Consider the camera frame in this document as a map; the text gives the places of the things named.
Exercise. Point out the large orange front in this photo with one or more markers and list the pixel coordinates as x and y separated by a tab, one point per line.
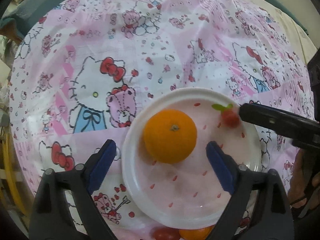
170	136

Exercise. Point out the red cherry tomato front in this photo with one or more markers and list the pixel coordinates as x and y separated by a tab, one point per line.
165	233

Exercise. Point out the pink Hello Kitty cloth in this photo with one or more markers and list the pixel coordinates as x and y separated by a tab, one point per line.
87	68

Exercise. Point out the pink strawberry pattern plate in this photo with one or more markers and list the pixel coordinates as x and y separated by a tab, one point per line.
186	195

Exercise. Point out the small mandarin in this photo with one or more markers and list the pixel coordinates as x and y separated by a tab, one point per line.
196	234

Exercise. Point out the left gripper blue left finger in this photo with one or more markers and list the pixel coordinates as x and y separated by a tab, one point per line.
98	165

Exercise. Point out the yellow wooden rack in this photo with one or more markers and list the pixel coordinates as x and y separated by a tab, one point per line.
11	176

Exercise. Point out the person right hand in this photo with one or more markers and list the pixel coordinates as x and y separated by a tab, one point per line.
298	184

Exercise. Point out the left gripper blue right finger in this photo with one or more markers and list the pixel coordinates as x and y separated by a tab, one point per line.
224	166

